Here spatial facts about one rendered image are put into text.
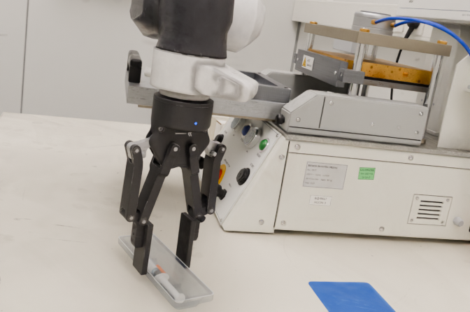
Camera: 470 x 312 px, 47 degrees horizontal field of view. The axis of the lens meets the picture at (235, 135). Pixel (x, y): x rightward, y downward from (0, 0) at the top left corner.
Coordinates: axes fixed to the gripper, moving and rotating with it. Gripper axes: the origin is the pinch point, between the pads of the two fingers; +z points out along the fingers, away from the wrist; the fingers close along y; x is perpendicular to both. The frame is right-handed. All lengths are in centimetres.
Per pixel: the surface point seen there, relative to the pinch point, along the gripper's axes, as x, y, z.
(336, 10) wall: -102, -117, -37
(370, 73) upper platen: -8.6, -41.3, -24.3
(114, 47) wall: -168, -54, -8
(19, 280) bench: -4.3, 17.0, 4.8
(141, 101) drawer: -21.7, -4.2, -14.7
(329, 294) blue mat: 11.2, -20.8, 4.6
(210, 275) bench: 1.7, -7.0, 4.7
